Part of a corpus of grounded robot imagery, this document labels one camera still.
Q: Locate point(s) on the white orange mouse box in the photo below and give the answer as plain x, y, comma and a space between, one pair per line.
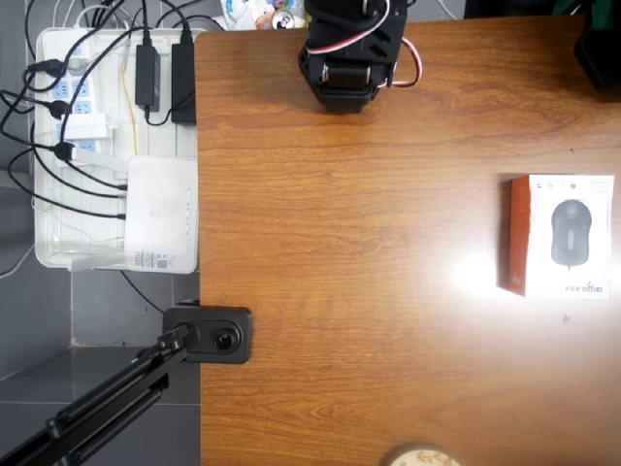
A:
572, 233

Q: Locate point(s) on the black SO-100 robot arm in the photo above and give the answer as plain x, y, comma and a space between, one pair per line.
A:
359, 29

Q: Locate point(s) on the black desk clamp base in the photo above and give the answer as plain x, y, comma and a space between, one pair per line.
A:
238, 322

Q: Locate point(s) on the white router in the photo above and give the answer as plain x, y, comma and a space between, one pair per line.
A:
160, 213

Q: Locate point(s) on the large black power adapter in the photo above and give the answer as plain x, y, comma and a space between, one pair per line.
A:
183, 82

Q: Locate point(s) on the silver drink can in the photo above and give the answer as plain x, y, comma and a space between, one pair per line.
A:
283, 20

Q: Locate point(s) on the small black power adapter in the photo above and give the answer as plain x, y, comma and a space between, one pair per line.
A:
148, 77

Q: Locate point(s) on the white printed plastic bag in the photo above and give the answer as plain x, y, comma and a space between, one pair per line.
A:
240, 14

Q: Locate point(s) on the white plug adapter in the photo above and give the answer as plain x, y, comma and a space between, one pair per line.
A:
87, 127

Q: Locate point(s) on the round wooden coaster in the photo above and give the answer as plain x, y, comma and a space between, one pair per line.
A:
422, 458

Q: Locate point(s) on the white power strip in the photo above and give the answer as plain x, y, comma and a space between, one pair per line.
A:
80, 89

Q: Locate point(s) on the black perforated plastic base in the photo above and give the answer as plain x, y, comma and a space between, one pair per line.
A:
601, 53

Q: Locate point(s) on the dark green clamp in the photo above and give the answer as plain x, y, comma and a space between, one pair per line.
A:
572, 6

